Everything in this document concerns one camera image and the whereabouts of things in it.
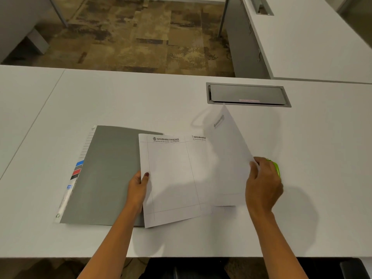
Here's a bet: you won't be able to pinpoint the person's right hand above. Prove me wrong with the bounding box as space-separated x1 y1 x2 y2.
245 156 284 215

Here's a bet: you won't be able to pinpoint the person's left hand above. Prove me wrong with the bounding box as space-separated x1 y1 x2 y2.
126 171 151 213

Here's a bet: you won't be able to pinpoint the green stapler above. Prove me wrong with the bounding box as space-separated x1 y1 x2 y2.
266 158 282 180

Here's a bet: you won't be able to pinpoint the white printed paper sheet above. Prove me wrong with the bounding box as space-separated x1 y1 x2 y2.
190 133 239 209
138 133 213 229
205 103 255 207

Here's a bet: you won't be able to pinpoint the person's left forearm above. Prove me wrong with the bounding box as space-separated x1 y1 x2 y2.
77 204 143 279

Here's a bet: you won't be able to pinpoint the person's right forearm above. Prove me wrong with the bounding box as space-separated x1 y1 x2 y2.
249 210 309 279

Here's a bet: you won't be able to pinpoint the grey document folder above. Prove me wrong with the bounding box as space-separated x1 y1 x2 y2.
55 125 164 227

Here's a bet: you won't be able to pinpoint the person's dark trousers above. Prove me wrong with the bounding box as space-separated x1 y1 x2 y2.
139 258 231 279

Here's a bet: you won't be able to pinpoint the grey drawer cabinet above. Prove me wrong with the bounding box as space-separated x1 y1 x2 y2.
225 0 274 80

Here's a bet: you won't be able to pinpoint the black chair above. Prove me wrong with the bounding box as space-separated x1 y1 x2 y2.
339 258 372 279

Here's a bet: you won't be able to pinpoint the grey metal desk leg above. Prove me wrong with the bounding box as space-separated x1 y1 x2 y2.
218 0 231 38
47 0 69 28

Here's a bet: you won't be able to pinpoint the grey desk side panel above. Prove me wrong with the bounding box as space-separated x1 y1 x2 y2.
0 0 50 64

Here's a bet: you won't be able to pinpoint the grey desk cable hatch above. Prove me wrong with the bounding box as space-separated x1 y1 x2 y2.
206 82 292 108
249 0 274 16

